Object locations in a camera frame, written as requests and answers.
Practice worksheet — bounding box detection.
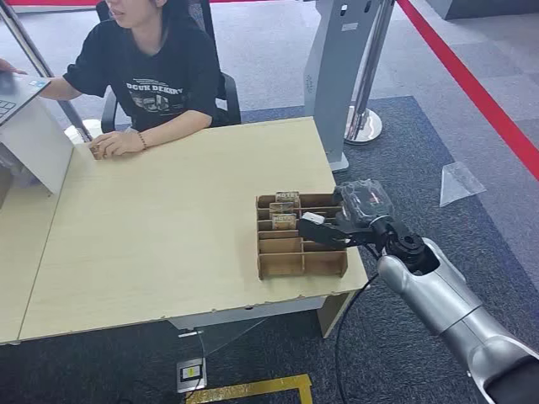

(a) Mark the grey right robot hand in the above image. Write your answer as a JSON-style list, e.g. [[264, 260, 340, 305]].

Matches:
[[297, 179, 396, 250]]

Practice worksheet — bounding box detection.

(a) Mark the person's left hand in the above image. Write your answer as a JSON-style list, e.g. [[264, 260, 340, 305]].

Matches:
[[89, 130, 146, 161]]

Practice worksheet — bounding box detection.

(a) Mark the person's right hand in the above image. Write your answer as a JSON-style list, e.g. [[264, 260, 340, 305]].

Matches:
[[0, 57, 28, 77]]

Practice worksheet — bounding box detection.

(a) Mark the person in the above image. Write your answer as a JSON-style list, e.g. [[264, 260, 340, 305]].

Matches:
[[0, 0, 223, 161]]

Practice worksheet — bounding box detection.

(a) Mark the wooden card organizer box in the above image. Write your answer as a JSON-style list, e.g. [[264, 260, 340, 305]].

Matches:
[[255, 192, 349, 281]]

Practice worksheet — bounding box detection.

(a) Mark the silver laptop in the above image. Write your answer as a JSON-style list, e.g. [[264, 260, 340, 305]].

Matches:
[[0, 72, 51, 129]]

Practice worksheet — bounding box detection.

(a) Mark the wooden desk leg panel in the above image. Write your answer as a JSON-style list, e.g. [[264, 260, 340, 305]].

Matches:
[[316, 290, 357, 340]]

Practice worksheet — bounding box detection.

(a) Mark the clear plastic sheet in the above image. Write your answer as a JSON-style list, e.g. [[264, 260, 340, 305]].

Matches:
[[439, 161, 488, 209]]

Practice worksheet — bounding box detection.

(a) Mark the grey kiosk stand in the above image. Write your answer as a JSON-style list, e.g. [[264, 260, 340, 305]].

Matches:
[[303, 0, 384, 173]]

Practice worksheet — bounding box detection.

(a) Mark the black office chair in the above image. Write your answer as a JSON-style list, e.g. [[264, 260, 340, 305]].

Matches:
[[95, 0, 242, 135]]

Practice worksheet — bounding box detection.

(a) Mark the red barrier belt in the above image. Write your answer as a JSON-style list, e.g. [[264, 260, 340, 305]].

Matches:
[[396, 0, 539, 183]]

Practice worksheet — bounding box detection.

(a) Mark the yellow floor tape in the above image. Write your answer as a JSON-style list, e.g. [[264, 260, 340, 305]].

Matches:
[[185, 374, 314, 404]]

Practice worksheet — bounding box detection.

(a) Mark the silver floor socket box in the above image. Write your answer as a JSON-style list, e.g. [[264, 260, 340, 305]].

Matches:
[[176, 357, 208, 395]]

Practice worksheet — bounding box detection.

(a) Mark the chrome stanchion post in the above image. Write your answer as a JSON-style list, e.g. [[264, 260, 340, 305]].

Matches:
[[344, 0, 396, 146], [0, 0, 103, 147]]

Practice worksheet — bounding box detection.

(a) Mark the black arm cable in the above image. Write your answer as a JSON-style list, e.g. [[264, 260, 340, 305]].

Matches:
[[334, 272, 380, 404]]

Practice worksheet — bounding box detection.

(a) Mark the thin black socket cable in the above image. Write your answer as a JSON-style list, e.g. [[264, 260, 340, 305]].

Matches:
[[184, 378, 204, 404]]

